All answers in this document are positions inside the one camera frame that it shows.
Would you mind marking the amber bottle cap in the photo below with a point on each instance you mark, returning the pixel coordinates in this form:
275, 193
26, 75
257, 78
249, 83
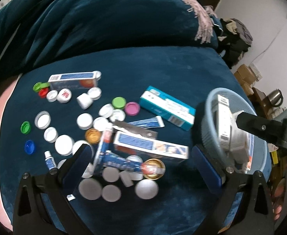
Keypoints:
93, 136

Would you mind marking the light blue plastic basket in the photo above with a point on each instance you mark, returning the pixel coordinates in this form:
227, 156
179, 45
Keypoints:
208, 127

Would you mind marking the dark blue piped quilt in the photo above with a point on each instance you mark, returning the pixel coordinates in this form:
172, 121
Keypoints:
97, 17

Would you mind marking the magenta bottle cap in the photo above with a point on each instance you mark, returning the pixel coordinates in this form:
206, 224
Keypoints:
132, 108

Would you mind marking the white cap with red mark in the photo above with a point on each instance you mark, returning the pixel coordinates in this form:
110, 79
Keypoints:
64, 95

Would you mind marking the gold metal lid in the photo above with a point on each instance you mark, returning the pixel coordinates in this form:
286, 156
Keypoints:
155, 175

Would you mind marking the silver foil strip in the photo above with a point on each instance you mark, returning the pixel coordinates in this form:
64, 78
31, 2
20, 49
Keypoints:
136, 129

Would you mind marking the silver box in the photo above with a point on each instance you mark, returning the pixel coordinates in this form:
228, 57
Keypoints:
239, 149

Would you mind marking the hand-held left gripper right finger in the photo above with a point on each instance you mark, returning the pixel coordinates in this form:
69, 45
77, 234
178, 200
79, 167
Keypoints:
207, 169

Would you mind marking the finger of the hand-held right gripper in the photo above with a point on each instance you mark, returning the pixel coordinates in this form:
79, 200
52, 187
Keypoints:
256, 124

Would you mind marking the stack of cardboard boxes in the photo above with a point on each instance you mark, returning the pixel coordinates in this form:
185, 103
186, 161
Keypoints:
246, 76

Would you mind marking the wooden cabinet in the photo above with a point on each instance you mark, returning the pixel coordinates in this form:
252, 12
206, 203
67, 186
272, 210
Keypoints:
258, 100

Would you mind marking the blue bottle cap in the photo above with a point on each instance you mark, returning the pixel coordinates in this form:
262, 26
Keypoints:
29, 146

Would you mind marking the small blue white tube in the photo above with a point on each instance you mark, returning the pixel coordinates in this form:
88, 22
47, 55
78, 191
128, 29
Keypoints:
50, 161

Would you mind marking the red bottle cap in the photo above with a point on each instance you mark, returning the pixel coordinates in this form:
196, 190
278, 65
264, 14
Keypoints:
43, 93

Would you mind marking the pile of clothes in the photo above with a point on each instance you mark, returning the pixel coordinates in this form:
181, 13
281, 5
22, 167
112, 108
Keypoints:
239, 36

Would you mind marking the person's right hand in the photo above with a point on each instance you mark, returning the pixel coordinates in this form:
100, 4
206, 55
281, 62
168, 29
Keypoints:
279, 200

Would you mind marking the long white blue ointment box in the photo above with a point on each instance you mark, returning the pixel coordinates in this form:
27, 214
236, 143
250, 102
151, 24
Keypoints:
70, 80

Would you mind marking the light green bottle cap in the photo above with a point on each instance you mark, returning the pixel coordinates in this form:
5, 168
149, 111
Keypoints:
38, 86

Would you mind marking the teal box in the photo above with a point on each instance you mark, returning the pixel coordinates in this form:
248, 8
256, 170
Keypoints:
168, 107

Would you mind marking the light green flat lid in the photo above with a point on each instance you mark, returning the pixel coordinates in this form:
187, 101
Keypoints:
119, 102

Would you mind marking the large blue white ointment tube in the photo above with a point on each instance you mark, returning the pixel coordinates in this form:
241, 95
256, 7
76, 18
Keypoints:
103, 149

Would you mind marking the stainless steel kettle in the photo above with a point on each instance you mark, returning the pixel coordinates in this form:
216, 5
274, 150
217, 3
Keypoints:
275, 97

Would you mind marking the flat blue white tube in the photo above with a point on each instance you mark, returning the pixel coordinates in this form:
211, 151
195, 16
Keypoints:
148, 122

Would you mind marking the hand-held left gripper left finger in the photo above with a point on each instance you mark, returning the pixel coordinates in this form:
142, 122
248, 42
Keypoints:
77, 166

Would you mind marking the long blue orange ointment box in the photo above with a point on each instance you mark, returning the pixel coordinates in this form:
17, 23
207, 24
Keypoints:
250, 154

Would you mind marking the group of white bottle caps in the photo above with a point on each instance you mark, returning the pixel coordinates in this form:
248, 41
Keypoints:
64, 145

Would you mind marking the dark blue plush blanket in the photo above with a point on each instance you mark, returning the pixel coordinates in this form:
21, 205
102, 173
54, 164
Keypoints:
158, 66

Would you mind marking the pink fringed scarf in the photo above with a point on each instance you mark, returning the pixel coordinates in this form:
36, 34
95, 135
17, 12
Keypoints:
202, 22

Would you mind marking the long white box blue label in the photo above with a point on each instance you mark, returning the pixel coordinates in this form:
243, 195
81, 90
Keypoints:
133, 142

